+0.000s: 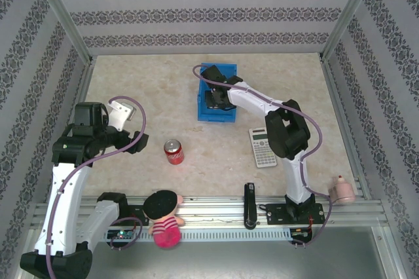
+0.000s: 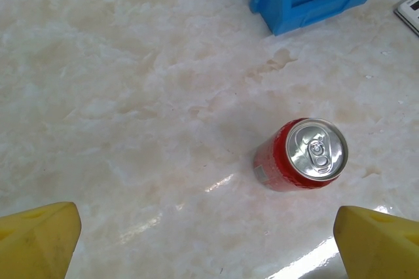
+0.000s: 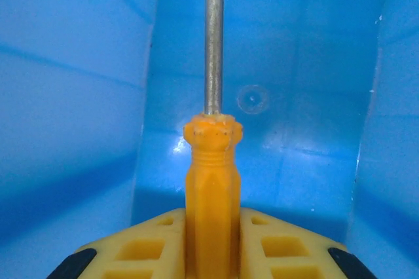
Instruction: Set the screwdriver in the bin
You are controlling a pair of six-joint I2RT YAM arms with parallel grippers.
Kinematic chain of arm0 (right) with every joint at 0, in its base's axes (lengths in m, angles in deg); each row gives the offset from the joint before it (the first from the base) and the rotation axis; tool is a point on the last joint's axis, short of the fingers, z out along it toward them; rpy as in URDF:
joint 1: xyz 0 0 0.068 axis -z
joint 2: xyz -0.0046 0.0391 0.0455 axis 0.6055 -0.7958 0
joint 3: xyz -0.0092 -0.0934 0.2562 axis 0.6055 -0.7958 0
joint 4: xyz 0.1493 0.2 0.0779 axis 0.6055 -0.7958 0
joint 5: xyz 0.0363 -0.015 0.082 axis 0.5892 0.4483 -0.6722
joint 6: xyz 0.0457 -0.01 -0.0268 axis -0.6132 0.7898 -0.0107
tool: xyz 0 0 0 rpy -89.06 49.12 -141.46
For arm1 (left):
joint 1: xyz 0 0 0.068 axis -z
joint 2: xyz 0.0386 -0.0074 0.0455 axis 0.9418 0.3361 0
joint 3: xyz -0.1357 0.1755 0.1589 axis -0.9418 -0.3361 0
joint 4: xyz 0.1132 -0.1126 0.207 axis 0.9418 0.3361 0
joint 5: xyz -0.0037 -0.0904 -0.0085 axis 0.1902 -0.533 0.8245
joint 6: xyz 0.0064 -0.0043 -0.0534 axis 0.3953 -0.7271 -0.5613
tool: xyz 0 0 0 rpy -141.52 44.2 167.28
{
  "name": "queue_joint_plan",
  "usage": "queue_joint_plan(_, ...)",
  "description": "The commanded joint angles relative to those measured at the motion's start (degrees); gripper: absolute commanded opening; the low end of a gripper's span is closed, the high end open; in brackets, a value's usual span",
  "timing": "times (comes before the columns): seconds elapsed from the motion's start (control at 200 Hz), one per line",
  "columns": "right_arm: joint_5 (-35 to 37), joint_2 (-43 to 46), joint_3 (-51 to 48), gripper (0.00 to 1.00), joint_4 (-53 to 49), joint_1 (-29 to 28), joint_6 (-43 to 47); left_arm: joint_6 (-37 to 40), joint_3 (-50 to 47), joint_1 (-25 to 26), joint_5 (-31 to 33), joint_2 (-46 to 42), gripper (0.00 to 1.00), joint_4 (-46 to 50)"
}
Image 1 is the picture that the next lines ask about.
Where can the white scientific calculator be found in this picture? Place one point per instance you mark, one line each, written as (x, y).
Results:
(263, 148)

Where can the aluminium side table rail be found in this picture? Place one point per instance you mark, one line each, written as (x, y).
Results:
(83, 89)
(343, 122)

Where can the small circuit board green light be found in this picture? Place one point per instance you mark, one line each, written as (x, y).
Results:
(121, 234)

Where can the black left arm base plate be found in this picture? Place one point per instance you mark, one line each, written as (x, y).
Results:
(135, 212)

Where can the blue plastic bin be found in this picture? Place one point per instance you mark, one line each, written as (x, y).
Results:
(216, 117)

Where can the pink bottle with cap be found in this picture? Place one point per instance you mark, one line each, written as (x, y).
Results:
(343, 192)

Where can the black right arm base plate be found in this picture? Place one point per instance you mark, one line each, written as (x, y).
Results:
(278, 215)

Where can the aluminium table edge rail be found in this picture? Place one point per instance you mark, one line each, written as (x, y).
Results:
(212, 210)

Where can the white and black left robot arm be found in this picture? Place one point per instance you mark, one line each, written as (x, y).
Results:
(65, 194)

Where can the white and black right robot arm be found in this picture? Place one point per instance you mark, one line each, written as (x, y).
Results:
(294, 174)

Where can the black stapler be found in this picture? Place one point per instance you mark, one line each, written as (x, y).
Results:
(250, 207)

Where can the red soda can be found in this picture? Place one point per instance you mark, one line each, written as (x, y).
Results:
(173, 153)

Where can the plush doll with black hair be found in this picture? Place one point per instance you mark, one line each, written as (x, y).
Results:
(163, 220)

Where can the aluminium corner frame post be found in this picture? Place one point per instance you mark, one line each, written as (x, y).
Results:
(62, 13)
(350, 13)

